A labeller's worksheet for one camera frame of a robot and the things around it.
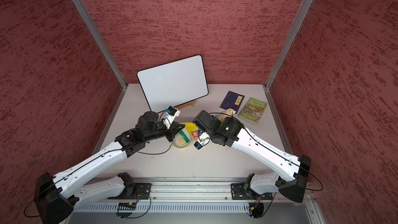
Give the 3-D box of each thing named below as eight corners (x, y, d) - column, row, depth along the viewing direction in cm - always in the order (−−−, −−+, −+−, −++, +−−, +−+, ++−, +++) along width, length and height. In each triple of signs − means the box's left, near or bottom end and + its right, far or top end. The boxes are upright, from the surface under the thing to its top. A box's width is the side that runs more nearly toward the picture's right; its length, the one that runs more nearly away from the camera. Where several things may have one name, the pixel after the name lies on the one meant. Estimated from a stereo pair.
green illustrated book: (237, 117, 105) (238, 113, 102) (248, 98, 116) (249, 95, 113) (257, 126, 101) (259, 123, 97) (266, 106, 111) (268, 103, 108)
